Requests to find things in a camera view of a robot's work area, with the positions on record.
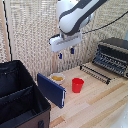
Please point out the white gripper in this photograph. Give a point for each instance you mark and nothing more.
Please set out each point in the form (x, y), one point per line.
(66, 41)

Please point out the black slatted oven tray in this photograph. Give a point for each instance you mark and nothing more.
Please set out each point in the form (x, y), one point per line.
(110, 62)

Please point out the white black Franka robot arm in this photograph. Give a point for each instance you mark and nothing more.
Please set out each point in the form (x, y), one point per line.
(71, 15)

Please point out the white bowl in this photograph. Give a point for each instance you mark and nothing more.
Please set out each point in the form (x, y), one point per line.
(57, 77)

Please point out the yellow food pieces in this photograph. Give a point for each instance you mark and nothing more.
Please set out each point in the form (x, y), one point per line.
(57, 78)

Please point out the red plastic cup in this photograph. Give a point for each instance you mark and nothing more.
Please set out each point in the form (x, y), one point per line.
(77, 85)

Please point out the beige bamboo screen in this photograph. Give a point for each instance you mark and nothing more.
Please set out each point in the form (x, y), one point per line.
(33, 33)

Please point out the blue flat box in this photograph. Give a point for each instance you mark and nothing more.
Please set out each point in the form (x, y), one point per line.
(50, 90)

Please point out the black dish rack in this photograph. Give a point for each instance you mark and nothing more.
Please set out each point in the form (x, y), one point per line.
(115, 46)

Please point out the thin black pole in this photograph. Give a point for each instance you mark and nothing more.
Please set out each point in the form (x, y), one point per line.
(7, 33)

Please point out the black fabric storage box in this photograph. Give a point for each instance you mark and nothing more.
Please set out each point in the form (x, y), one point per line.
(16, 96)

